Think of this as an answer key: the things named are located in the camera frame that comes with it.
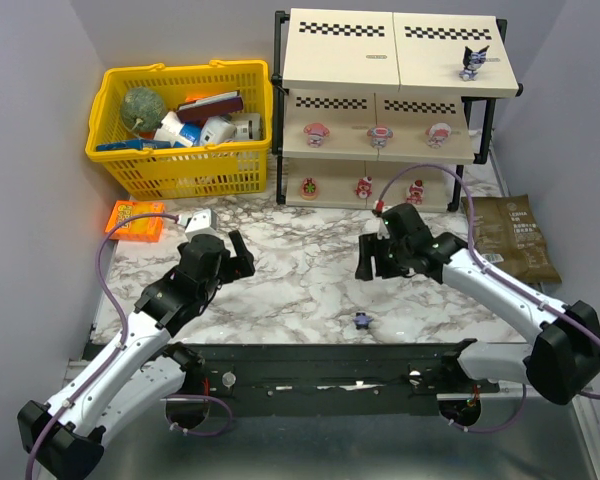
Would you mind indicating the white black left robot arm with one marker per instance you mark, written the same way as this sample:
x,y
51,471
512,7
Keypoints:
x,y
68,433

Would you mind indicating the yellow plastic shopping basket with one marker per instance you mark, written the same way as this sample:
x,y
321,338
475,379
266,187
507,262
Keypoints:
x,y
212,170

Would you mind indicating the red white bear toy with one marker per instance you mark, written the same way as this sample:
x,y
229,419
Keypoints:
x,y
415,193

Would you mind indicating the purple small figure toy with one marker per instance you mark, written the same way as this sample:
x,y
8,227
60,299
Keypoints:
x,y
362,321

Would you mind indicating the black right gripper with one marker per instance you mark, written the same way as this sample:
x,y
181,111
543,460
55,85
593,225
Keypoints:
x,y
380,257

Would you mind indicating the green round melon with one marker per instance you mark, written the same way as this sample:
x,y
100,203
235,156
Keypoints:
x,y
142,110

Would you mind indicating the white pink bunny toy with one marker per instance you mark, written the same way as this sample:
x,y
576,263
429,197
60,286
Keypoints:
x,y
437,134

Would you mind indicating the brown coffee bag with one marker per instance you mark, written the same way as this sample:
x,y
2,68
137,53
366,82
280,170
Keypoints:
x,y
506,234

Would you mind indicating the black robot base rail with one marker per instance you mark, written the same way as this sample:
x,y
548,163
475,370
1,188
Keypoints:
x,y
287,380

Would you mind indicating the white blue carton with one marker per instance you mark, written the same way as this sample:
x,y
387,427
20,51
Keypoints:
x,y
179,134

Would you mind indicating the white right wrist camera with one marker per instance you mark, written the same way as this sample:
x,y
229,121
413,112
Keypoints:
x,y
378,209

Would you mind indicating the blue flat package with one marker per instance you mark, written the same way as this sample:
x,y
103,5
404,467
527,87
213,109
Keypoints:
x,y
138,144

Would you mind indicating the pink bear strawberry toy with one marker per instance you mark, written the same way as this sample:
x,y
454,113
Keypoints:
x,y
308,189

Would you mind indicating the red bear cream toy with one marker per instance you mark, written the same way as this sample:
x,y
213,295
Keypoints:
x,y
363,188

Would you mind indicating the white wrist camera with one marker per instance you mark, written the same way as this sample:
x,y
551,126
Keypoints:
x,y
378,209
198,223

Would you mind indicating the beige three-tier shelf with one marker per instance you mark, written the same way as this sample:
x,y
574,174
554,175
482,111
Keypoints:
x,y
352,70

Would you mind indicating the dark red book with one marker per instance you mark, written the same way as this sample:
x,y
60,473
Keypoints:
x,y
215,105

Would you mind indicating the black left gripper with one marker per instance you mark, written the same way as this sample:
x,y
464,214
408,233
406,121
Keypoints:
x,y
235,262

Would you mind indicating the pink round bunny toy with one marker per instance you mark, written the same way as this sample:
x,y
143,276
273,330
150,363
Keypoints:
x,y
379,136

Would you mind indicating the white cylindrical can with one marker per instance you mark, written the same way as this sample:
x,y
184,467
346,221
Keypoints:
x,y
248,127

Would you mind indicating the orange snack box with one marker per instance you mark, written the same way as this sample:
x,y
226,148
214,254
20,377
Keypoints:
x,y
146,229

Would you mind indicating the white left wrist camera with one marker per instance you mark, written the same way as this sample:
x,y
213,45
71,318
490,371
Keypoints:
x,y
198,223

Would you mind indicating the white small box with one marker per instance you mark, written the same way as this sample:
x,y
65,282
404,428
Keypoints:
x,y
216,130

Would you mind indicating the black purple cat toy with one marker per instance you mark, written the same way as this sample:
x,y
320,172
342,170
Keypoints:
x,y
472,61

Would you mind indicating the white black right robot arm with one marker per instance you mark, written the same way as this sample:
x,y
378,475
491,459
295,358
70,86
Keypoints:
x,y
560,354

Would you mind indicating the pink blue-bow bunny toy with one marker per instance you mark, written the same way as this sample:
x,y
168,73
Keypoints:
x,y
316,134

